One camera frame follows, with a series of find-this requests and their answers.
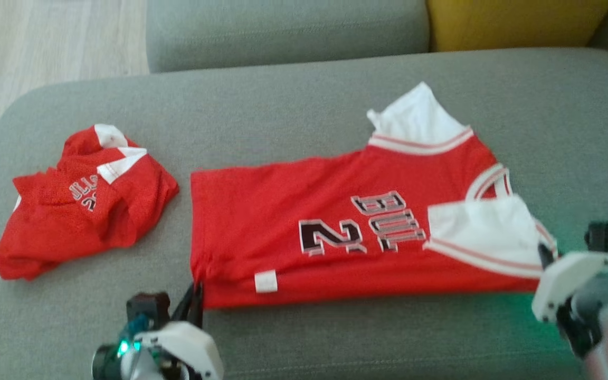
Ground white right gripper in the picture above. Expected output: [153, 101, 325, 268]
[531, 242, 608, 324]

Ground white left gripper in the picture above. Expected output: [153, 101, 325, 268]
[135, 281, 225, 380]

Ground red basketball jersey white trim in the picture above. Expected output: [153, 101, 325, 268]
[189, 81, 559, 310]

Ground red mesh basketball shorts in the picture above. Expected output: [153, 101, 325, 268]
[0, 123, 180, 281]

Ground yellow cushion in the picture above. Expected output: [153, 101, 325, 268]
[426, 0, 608, 53]

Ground grey fabric sofa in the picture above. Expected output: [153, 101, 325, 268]
[0, 47, 608, 380]

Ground grey sofa back cushion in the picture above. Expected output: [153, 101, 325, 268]
[145, 0, 432, 74]

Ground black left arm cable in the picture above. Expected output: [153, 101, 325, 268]
[123, 313, 153, 339]

